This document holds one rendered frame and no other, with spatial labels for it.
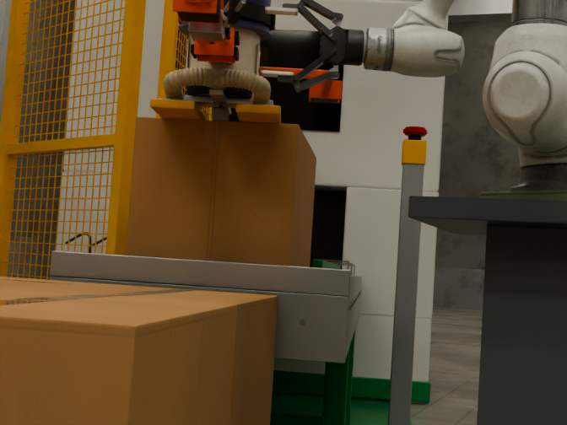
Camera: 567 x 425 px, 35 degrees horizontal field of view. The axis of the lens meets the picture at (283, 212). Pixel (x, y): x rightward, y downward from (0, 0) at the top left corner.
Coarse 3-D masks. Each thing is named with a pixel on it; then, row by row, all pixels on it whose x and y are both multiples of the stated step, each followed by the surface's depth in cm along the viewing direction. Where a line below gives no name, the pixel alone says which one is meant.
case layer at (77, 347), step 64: (0, 320) 79; (64, 320) 79; (128, 320) 82; (192, 320) 103; (256, 320) 161; (0, 384) 79; (64, 384) 78; (128, 384) 78; (192, 384) 105; (256, 384) 167
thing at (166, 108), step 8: (152, 104) 198; (160, 104) 198; (168, 104) 198; (176, 104) 198; (184, 104) 198; (192, 104) 198; (160, 112) 206; (168, 112) 205; (176, 112) 204; (184, 112) 204; (192, 112) 203; (200, 112) 211
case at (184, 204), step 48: (144, 144) 217; (192, 144) 216; (240, 144) 214; (288, 144) 213; (144, 192) 216; (192, 192) 215; (240, 192) 213; (288, 192) 212; (144, 240) 215; (192, 240) 214; (240, 240) 213; (288, 240) 211
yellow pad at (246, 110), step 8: (240, 104) 198; (248, 104) 198; (256, 104) 200; (264, 104) 200; (240, 112) 198; (248, 112) 198; (256, 112) 198; (264, 112) 198; (272, 112) 198; (280, 112) 198; (240, 120) 212; (248, 120) 211; (256, 120) 210; (264, 120) 210; (272, 120) 209; (280, 120) 211
